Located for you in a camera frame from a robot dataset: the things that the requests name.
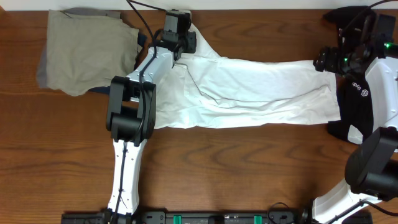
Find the white printed t-shirt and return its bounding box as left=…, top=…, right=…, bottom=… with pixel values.
left=155, top=34, right=340, bottom=129

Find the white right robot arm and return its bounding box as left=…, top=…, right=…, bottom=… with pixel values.
left=301, top=42, right=397, bottom=223

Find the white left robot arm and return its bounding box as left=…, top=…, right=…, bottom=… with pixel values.
left=104, top=30, right=197, bottom=223

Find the dark blue folded garment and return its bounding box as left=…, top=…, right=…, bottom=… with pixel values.
left=89, top=33, right=147, bottom=95

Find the black logo t-shirt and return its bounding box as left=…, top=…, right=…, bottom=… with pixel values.
left=322, top=6, right=389, bottom=146

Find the khaki folded garment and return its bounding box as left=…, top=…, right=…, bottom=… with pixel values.
left=46, top=11, right=139, bottom=96

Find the grey folded garment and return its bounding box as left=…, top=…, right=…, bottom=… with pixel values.
left=36, top=7, right=121, bottom=88

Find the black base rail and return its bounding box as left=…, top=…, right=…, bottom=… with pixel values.
left=60, top=202, right=374, bottom=224

